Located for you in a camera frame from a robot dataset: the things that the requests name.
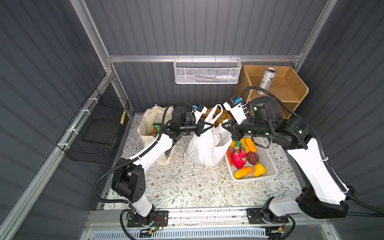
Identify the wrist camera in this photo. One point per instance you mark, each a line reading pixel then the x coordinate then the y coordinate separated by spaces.
pixel 198 111
pixel 236 106

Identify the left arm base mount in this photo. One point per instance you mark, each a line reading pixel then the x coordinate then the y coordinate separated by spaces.
pixel 155 218

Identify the right silver drink can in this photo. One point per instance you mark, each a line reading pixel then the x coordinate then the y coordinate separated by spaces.
pixel 268 78

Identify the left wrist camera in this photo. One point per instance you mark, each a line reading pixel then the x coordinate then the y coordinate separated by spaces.
pixel 198 111

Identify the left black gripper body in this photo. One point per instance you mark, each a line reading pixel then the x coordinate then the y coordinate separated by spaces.
pixel 188 127

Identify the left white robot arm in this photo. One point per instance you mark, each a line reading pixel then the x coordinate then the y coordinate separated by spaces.
pixel 129 181

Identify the green candy bag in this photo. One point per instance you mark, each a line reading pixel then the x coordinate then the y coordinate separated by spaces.
pixel 157 128

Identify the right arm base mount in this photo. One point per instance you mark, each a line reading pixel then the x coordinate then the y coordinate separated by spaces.
pixel 264 215

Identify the pink dragon fruit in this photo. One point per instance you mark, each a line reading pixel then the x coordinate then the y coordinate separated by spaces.
pixel 239 156

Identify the black wire wall basket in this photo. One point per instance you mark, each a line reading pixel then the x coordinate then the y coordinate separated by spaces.
pixel 97 131

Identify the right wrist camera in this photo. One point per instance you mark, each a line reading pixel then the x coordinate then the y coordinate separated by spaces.
pixel 236 106

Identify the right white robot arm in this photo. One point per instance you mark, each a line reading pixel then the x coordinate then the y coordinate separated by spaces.
pixel 322 198

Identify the yellow corn cob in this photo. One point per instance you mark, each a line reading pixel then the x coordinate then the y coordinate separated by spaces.
pixel 243 172

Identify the white lemon-print plastic bag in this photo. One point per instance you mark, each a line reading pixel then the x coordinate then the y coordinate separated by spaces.
pixel 210 148

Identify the dark red passion fruit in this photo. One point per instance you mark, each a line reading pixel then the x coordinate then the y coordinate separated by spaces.
pixel 253 158

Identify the wooden shelf unit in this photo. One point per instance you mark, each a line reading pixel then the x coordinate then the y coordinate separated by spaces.
pixel 286 86

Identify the cream canvas tote bag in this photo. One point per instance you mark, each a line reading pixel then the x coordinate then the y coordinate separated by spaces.
pixel 147 132

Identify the yellow pear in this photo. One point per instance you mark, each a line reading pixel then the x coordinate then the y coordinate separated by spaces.
pixel 259 170

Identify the toothpaste tube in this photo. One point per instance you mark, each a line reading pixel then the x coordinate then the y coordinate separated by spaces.
pixel 220 78

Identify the white wire wall basket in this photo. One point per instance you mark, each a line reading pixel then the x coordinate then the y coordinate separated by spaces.
pixel 186 69

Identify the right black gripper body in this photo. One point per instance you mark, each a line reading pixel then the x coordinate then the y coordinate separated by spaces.
pixel 249 129

